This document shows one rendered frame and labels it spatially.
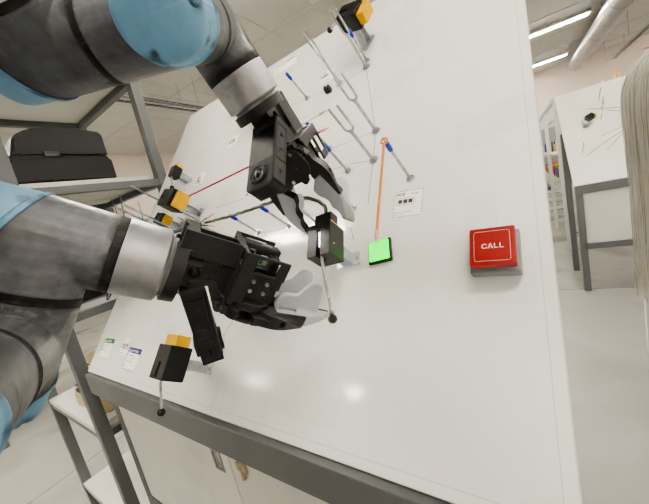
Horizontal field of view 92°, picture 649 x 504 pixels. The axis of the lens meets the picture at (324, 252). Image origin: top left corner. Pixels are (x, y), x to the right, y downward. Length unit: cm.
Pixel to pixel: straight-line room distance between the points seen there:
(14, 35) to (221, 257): 24
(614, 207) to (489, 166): 277
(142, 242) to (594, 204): 315
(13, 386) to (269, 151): 31
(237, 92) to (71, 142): 106
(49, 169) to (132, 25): 108
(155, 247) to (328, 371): 31
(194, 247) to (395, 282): 29
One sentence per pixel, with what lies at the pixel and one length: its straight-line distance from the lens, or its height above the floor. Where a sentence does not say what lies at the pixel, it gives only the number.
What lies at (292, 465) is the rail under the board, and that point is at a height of 85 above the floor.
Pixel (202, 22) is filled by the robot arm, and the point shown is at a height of 137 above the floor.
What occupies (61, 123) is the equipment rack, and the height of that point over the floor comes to 183.
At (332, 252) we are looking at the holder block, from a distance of 46.
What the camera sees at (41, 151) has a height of 157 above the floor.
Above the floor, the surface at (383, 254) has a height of 111.
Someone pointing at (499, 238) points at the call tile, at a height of 112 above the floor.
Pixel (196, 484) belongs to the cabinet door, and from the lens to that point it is 104.
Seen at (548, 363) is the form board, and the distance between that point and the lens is 43.
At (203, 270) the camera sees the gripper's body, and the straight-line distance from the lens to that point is 35.
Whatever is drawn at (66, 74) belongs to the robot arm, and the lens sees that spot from 40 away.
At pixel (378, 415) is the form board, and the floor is 92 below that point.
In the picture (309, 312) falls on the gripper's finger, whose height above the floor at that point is 108.
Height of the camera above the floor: 121
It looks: 9 degrees down
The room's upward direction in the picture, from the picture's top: 13 degrees counter-clockwise
